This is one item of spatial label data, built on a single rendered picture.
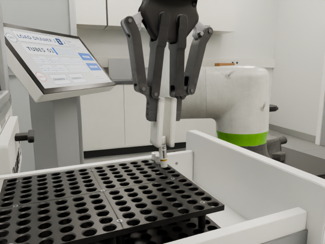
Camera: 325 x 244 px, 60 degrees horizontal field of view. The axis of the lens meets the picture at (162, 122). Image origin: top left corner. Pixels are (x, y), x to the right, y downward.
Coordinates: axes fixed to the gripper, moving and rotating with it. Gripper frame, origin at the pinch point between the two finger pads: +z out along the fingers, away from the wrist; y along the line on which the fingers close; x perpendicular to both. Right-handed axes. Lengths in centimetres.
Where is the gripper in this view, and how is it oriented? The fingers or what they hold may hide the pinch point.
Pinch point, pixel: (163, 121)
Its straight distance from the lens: 40.5
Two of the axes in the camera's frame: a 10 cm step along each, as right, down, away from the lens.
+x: -3.8, -1.7, 9.1
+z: -0.6, 9.8, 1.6
